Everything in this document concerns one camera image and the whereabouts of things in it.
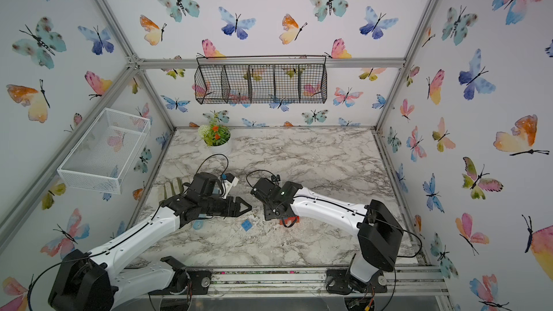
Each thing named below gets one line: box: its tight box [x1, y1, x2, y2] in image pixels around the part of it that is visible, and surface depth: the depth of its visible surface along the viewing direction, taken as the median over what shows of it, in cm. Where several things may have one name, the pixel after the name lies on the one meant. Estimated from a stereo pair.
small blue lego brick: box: [241, 219, 253, 232], surface depth 88 cm
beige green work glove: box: [159, 177, 185, 205], surface depth 98 cm
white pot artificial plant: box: [198, 123, 232, 155], surface depth 100 cm
